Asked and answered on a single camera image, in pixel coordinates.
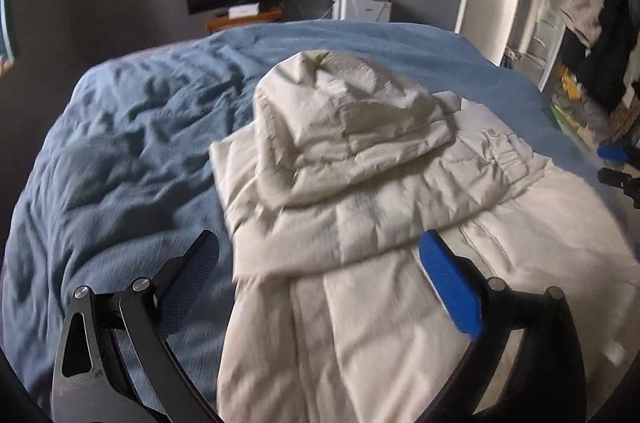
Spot white small cabinet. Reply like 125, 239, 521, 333
332, 0, 391, 24

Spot wooden television stand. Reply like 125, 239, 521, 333
205, 6, 286, 35

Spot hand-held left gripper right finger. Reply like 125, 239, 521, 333
415, 229, 587, 423

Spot dark hanging clothes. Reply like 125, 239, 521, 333
584, 0, 640, 115

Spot white glazed hallway door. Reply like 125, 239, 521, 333
520, 0, 567, 70

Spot cream hooded puffer jacket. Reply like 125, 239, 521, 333
209, 50, 634, 423

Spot blue fleece blanket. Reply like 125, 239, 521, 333
0, 19, 597, 410

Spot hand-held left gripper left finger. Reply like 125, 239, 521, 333
51, 229, 223, 423

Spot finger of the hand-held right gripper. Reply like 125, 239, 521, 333
597, 144, 632, 165
598, 168, 640, 210

